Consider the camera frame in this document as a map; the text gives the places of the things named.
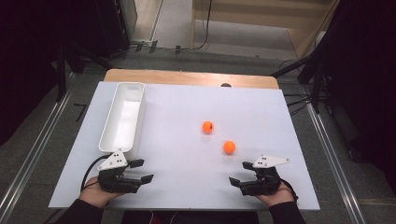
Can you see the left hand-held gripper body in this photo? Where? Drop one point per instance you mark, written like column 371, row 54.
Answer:
column 116, row 183

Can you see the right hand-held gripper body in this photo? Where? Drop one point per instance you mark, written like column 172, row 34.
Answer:
column 264, row 183

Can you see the plain orange ball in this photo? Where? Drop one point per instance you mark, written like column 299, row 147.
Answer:
column 229, row 147

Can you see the white plastic bin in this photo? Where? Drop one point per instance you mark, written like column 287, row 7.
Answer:
column 124, row 118

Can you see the orange ball with dark mark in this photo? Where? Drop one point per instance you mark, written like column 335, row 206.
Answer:
column 207, row 127

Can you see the person's right hand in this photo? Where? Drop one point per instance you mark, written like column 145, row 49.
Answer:
column 277, row 196

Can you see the person's left hand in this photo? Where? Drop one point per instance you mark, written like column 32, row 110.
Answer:
column 93, row 194

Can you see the white board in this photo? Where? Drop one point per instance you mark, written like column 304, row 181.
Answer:
column 186, row 174

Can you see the wooden table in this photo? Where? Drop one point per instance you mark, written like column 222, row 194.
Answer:
column 186, row 77

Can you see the black metal stand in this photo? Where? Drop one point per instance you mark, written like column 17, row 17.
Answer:
column 316, row 84
column 62, row 74

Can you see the black cabinet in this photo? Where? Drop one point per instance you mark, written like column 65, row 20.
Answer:
column 107, row 25

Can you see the dark curtain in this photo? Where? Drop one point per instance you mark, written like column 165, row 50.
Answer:
column 367, row 77
column 28, row 62

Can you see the light wooden shelf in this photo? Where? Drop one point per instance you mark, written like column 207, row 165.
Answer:
column 264, row 12

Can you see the metal floor rail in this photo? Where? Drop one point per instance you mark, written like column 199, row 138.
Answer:
column 334, row 161
column 34, row 146

